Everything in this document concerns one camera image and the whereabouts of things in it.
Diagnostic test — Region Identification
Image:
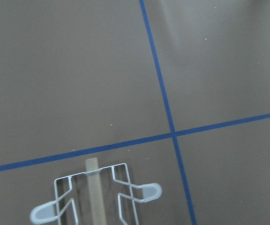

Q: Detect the white wire cup holder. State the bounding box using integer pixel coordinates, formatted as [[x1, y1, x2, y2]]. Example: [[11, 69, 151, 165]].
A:
[[30, 158, 163, 225]]

